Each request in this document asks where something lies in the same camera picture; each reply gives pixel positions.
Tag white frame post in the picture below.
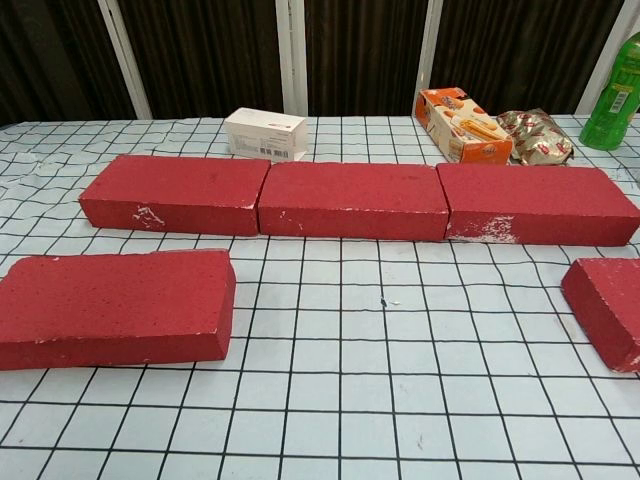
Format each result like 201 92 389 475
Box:
274 0 309 117
414 0 445 117
97 0 153 120
574 0 629 115

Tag small white carton box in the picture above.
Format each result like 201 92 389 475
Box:
223 107 309 162

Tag red brick chipped white edges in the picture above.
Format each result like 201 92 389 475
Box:
560 257 640 374

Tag red foam brick pitted surface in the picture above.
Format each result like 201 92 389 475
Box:
0 248 237 372

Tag dark brown curtain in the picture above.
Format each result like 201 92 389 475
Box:
0 0 640 126

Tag red foam brick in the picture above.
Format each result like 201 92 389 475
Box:
255 160 450 242

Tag green drink bottle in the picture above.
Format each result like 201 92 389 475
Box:
578 35 640 152

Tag red brick large white patch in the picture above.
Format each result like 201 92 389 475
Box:
435 162 640 248

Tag foil snack bag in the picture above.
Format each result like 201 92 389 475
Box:
495 107 576 166

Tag white black grid tablecloth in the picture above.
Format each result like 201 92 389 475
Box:
0 113 640 480

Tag red foam brick scratched face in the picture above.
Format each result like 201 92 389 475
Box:
78 153 272 238

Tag orange snack box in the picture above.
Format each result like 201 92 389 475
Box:
412 86 515 165

